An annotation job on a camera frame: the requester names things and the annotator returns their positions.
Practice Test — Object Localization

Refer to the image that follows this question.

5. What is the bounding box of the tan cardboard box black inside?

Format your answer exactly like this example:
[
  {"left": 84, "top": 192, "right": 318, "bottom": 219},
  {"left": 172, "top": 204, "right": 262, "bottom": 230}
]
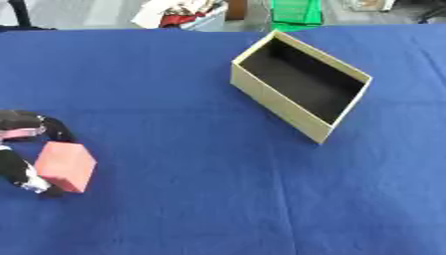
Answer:
[{"left": 228, "top": 29, "right": 375, "bottom": 144}]

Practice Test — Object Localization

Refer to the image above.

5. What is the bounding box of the white bin with clothes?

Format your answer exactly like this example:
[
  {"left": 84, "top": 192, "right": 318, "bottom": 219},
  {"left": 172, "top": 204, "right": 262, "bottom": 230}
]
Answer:
[{"left": 130, "top": 0, "right": 230, "bottom": 32}]

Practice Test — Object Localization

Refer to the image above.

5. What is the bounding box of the green crate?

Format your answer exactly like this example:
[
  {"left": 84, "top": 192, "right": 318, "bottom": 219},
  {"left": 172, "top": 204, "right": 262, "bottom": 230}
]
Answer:
[{"left": 270, "top": 0, "right": 325, "bottom": 32}]

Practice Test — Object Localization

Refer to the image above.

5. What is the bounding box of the black pole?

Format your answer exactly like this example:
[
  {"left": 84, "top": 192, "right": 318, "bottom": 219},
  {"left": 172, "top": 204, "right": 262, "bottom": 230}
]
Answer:
[{"left": 0, "top": 0, "right": 58, "bottom": 32}]

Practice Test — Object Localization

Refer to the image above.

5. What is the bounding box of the pink rectangular block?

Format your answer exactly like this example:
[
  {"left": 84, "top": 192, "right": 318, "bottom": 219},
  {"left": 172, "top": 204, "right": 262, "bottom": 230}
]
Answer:
[{"left": 33, "top": 140, "right": 100, "bottom": 194}]

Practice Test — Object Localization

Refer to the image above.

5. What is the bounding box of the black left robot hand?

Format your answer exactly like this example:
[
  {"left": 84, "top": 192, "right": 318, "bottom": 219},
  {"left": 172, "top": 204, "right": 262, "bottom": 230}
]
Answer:
[{"left": 0, "top": 110, "right": 79, "bottom": 198}]

